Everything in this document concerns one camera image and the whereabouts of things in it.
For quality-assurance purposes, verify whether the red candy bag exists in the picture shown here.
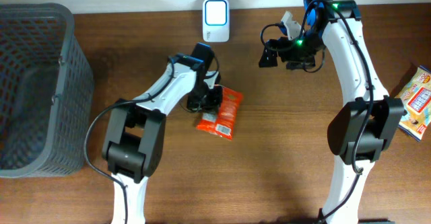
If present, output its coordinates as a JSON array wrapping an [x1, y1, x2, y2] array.
[[196, 85, 243, 140]]

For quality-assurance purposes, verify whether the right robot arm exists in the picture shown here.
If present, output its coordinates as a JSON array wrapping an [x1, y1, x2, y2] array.
[[259, 0, 404, 223]]

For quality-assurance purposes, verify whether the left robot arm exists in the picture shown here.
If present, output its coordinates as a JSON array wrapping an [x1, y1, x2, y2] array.
[[102, 43, 222, 223]]

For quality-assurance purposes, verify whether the white barcode scanner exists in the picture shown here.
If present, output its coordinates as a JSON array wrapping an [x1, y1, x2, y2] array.
[[202, 0, 230, 42]]

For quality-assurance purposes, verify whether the grey plastic mesh basket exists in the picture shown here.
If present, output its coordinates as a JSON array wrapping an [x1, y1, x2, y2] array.
[[1, 3, 94, 178]]

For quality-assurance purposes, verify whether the right black cable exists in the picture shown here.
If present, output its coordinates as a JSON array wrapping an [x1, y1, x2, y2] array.
[[259, 22, 287, 52]]

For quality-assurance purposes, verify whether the black cable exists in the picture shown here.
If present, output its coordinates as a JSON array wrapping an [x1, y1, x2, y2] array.
[[259, 22, 287, 52], [83, 57, 176, 224]]

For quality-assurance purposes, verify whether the left black cable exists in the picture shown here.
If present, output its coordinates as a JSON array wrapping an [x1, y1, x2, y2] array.
[[83, 57, 176, 224]]

